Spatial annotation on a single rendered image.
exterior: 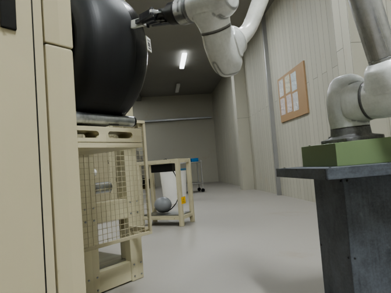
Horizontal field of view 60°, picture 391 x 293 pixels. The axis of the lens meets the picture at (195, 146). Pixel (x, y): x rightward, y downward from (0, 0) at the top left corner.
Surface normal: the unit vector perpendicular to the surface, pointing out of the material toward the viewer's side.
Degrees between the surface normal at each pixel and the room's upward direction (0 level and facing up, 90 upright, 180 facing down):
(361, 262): 90
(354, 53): 90
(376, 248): 90
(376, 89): 105
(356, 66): 90
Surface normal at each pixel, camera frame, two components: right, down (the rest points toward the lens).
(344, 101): -0.82, 0.03
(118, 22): 0.74, -0.30
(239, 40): 0.72, 0.01
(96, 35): 0.15, -0.03
